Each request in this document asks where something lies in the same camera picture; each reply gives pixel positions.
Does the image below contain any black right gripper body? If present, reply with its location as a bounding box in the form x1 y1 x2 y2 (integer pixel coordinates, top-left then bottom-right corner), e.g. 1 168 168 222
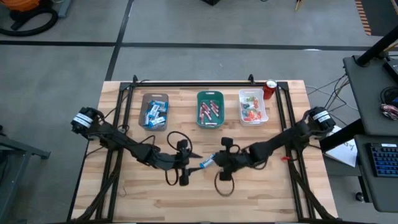
214 136 253 182

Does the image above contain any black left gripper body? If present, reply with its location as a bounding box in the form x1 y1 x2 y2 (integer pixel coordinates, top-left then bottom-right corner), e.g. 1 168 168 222
172 139 193 187

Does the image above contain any teal plastic bin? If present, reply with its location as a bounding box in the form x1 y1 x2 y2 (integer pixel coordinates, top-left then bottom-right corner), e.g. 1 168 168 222
196 90 225 129

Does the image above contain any grey translucent plastic bin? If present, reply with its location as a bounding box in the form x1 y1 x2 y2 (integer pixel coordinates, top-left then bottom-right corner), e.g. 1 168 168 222
138 92 170 131

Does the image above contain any white plastic bin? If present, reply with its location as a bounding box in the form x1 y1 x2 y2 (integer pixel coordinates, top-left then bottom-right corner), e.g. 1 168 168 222
238 88 269 127

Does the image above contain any red soda can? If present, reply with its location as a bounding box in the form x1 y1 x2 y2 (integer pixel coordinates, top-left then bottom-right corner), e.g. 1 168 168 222
262 79 279 100

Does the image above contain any white paper sheet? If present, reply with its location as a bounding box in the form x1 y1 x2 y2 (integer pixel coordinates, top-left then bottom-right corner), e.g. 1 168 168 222
323 126 358 168

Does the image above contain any dark grey desk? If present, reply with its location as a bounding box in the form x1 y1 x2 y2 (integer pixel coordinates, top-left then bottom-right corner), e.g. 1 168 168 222
343 55 398 136
354 134 398 213

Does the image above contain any grey metal cart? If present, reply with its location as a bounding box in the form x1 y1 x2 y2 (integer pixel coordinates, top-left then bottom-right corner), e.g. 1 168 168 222
0 124 52 218

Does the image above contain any black keyboard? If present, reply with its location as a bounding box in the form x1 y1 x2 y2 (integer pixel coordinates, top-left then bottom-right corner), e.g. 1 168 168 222
369 142 398 178

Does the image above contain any colourful wrapper pile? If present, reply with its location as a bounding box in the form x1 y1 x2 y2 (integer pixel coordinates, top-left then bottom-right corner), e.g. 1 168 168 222
381 103 398 121

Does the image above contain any black pole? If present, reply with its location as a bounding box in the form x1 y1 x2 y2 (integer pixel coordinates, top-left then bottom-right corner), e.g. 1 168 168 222
356 26 398 67

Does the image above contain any black mat striped edge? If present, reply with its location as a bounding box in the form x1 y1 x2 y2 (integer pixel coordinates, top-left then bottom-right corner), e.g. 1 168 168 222
354 0 398 37

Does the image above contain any orange vacuum cleaner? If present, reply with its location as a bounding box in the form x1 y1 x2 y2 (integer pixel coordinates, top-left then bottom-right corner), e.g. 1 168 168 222
8 0 43 13

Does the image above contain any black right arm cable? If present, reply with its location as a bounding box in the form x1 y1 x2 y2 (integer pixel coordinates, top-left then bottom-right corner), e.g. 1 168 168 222
213 143 269 197

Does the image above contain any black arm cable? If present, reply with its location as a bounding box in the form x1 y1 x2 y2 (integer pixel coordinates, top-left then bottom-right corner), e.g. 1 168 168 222
213 143 269 197
164 131 193 187

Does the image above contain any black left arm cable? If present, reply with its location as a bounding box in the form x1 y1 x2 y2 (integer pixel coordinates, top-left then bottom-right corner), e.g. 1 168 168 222
164 131 193 187

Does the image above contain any floor cable bundle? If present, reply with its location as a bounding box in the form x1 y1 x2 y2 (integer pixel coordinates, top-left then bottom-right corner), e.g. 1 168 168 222
306 73 358 113

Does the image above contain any black coiled cable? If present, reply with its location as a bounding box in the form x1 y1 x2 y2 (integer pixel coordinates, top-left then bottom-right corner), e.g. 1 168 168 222
379 86 398 105

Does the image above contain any black vacuum hose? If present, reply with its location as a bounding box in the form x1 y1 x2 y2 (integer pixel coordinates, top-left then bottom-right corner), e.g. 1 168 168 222
0 6 59 37

